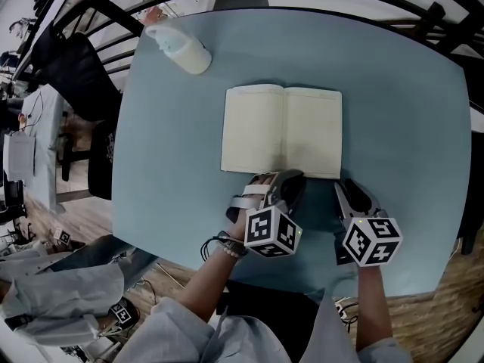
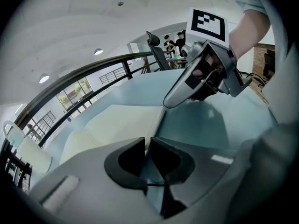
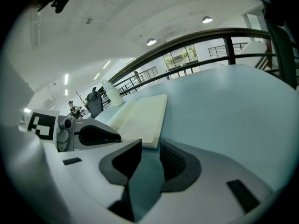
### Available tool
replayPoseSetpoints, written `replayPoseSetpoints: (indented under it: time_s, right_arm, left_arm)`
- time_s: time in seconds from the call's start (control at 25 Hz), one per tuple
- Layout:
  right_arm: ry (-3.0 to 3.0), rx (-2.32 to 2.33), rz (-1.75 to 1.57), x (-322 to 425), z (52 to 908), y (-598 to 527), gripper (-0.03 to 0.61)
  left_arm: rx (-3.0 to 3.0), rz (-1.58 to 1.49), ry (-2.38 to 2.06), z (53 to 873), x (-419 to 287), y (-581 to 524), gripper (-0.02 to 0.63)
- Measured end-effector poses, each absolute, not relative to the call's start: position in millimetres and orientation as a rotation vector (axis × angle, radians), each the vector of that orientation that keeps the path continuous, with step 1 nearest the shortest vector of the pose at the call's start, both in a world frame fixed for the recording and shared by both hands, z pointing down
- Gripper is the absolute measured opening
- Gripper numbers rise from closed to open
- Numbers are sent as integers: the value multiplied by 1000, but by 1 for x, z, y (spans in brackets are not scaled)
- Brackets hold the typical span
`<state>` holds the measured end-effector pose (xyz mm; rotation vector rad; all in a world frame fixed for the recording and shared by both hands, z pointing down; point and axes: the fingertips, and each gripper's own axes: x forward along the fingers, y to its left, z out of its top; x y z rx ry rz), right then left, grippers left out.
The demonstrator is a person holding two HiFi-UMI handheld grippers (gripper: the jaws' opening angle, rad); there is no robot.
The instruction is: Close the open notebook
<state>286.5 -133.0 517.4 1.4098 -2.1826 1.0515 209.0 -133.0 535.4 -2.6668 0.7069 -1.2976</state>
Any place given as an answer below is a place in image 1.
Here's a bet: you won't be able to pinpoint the person's light grey shirt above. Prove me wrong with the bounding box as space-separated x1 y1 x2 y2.
124 285 415 363

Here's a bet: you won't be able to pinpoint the teal covered notebook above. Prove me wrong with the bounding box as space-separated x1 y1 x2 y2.
220 83 343 181

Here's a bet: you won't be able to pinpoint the person's left hand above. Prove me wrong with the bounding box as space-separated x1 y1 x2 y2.
225 175 274 240

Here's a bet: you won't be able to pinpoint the cloth-covered table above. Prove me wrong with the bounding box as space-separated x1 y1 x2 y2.
18 83 73 212

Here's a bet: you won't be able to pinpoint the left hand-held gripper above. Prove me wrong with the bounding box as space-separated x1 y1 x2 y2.
244 170 306 259

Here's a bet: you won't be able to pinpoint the white beaded bracelet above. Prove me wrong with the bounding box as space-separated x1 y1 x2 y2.
221 239 250 259

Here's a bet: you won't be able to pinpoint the phone with sticker case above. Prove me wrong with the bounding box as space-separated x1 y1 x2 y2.
105 132 117 163

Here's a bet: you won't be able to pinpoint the light blue table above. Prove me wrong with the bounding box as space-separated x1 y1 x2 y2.
111 8 473 299

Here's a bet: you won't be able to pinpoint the black metal railing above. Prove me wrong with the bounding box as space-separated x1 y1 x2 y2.
14 0 484 70

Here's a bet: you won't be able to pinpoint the black hair ties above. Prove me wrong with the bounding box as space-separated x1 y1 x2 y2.
199 231 232 263

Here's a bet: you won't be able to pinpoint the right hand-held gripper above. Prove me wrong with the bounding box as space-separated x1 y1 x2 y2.
334 178 404 268

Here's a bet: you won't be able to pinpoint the person's left forearm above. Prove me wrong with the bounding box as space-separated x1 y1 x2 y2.
177 236 249 323

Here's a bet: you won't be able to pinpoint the person's right forearm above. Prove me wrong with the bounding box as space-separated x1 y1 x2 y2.
355 265 394 352

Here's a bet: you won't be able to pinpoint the white paper bag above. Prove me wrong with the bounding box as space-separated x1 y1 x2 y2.
2 132 37 184

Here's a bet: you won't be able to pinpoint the black mesh office chair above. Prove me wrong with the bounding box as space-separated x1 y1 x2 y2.
36 19 125 203

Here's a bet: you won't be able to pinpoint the black box device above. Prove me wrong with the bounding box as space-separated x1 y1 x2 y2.
2 179 26 206

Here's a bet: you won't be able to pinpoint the white water bottle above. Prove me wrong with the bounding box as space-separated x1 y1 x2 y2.
144 23 213 76

